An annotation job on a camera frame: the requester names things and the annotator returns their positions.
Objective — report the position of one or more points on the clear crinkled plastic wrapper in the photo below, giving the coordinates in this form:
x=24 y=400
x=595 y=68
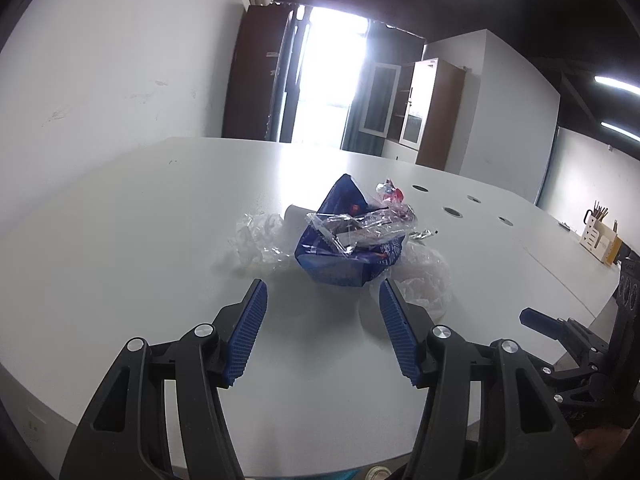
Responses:
x=360 y=227

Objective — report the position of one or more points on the blue snack bag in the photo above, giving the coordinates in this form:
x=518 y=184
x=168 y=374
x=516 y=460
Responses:
x=340 y=265

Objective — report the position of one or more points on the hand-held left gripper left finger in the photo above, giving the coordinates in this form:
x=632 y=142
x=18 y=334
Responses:
x=247 y=332

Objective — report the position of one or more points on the bright glass door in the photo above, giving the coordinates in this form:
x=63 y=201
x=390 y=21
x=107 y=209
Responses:
x=325 y=75

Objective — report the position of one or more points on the white framed glass cabinet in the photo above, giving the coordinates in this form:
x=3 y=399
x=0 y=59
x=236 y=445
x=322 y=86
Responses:
x=380 y=97

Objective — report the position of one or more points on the white plastic cup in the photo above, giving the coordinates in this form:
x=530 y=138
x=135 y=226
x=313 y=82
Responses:
x=299 y=214

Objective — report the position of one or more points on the foil wrapper strip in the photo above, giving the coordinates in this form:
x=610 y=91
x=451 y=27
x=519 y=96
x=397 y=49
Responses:
x=424 y=235

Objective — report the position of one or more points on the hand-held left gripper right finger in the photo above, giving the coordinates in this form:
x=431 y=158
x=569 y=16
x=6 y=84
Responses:
x=400 y=335

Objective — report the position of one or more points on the dark brown cabinet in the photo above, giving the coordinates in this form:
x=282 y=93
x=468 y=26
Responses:
x=255 y=75

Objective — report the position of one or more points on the beige pen holder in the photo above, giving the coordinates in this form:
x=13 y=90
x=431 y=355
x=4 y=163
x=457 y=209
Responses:
x=597 y=240

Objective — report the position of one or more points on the small colourful candy wrapper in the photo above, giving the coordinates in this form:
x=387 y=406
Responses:
x=389 y=191

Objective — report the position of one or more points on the clear plastic bag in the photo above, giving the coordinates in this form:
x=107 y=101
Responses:
x=255 y=242
x=425 y=280

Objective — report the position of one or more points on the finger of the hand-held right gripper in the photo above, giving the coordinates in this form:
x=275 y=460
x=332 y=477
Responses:
x=570 y=380
x=540 y=321

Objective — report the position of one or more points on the ceiling light strip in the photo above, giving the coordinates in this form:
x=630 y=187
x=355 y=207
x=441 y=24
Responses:
x=620 y=128
x=617 y=83

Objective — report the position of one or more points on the brown and white cabinet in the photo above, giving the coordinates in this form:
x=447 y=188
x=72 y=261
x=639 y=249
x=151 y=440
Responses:
x=432 y=110

